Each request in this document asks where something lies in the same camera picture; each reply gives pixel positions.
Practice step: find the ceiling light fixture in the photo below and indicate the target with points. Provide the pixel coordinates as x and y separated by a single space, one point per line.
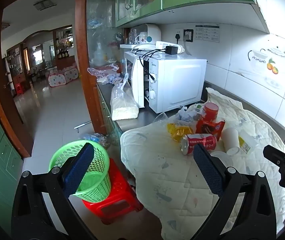
45 4

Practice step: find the small red plastic stool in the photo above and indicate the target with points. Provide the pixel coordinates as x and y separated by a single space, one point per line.
19 88

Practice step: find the yellow plastic wrapper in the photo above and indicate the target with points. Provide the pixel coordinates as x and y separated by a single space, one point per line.
180 131

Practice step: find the white patterned mug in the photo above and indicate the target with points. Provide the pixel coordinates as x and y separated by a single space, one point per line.
142 38

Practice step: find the green counter base cabinet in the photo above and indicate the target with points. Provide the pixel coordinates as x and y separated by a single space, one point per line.
107 120

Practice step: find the white power strip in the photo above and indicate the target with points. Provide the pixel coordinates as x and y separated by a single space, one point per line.
162 45

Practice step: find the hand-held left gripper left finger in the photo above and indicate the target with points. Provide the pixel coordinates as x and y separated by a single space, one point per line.
80 170

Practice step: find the white paper cup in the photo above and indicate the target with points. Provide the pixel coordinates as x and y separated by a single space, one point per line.
230 138

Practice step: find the dark wooden display shelf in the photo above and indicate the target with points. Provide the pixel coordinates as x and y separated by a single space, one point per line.
15 65

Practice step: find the pink clear plastic bag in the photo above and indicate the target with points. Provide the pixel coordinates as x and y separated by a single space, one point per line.
102 70

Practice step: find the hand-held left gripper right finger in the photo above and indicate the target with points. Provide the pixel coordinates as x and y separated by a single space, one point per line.
207 170

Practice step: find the white quilted cloth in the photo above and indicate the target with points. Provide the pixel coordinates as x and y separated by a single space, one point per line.
172 170

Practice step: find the brown wooden door frame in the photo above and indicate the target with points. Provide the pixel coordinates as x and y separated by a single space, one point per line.
87 55

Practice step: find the black wall socket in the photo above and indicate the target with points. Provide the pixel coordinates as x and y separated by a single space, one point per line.
188 35

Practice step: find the crumpled white plastic bag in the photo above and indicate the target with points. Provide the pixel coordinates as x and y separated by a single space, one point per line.
187 115

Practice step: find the pink polka dot play tent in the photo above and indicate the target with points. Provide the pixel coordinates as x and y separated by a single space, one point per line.
56 79
71 74

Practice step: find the red snack packet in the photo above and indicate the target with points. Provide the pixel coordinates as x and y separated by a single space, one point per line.
207 128

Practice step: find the wooden display cabinet with bottles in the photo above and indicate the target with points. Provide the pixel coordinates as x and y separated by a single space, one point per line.
63 47

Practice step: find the white instruction sticker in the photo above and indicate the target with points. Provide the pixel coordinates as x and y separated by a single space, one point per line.
207 33

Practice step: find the black charger block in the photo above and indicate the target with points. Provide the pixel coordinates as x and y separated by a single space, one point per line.
171 50

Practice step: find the white microwave oven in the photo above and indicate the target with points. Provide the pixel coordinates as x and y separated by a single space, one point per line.
182 85

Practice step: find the blue and white plastic bag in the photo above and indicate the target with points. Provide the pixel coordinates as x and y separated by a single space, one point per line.
108 78

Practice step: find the green plastic mesh basket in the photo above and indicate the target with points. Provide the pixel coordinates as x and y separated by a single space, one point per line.
100 180

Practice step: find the clear blue plastic bag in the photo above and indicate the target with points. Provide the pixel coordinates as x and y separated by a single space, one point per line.
97 140

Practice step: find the clear bag of rice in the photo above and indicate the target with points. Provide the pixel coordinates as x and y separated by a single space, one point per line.
123 110

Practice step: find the red paper cup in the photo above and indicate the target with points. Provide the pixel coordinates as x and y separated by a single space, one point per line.
210 112

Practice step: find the metal rod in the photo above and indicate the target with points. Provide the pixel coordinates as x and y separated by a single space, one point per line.
82 125

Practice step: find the red drink can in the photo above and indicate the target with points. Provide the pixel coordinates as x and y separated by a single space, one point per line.
202 142

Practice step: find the green wall cabinet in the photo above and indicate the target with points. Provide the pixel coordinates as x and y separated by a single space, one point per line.
145 12

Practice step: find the white wall socket with plug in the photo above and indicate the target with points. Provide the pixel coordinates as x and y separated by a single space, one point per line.
178 35

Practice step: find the clear plastic cup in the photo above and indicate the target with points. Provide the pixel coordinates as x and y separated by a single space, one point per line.
222 156

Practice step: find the clear packet with yellow label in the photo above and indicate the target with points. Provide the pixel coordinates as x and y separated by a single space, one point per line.
247 142

